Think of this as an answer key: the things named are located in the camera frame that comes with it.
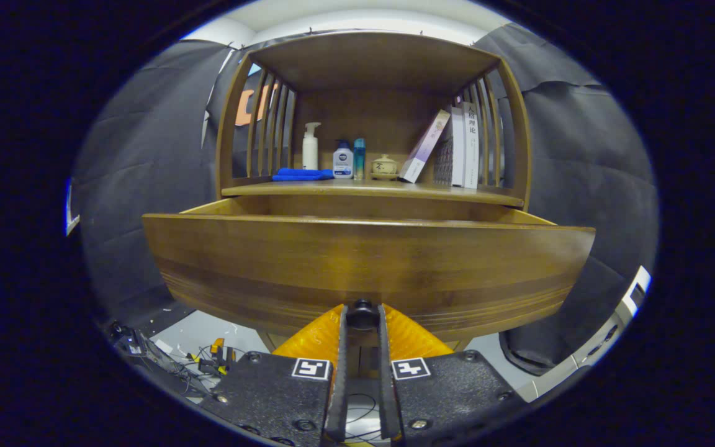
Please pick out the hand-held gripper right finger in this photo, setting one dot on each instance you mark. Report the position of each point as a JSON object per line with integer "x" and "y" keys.
{"x": 387, "y": 397}

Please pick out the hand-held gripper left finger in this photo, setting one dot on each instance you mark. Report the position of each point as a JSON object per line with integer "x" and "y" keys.
{"x": 337, "y": 397}

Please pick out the wooden countertop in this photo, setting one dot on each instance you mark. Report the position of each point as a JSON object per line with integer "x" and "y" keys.
{"x": 364, "y": 188}

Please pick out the wooden cabinet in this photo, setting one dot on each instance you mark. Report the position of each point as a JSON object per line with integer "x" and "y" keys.
{"x": 376, "y": 62}

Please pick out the yellow black tool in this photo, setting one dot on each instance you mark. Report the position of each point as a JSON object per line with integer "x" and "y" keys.
{"x": 221, "y": 354}

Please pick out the blue folded cloth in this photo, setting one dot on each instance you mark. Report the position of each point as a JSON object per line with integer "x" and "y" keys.
{"x": 298, "y": 175}

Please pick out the beige lidded teacup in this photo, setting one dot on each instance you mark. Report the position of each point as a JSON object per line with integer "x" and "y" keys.
{"x": 385, "y": 166}

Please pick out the white bottle blue label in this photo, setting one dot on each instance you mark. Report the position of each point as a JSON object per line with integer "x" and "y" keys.
{"x": 342, "y": 164}

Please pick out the teal slim bottle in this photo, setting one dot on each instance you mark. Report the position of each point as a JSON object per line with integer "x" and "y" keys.
{"x": 359, "y": 161}

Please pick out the grey patterned book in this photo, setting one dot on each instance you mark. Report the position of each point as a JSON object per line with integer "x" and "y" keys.
{"x": 443, "y": 164}

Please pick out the white pump bottle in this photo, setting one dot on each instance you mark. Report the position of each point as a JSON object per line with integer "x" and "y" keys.
{"x": 310, "y": 152}

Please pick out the white book black characters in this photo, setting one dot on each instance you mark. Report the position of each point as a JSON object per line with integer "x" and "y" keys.
{"x": 472, "y": 161}

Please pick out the purple white leaning book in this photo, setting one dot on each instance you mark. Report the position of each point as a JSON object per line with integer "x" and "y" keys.
{"x": 422, "y": 149}

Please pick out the white appliance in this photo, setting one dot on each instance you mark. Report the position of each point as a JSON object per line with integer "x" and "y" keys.
{"x": 634, "y": 298}

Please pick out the black backdrop cloth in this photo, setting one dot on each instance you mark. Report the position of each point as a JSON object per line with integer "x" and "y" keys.
{"x": 581, "y": 161}

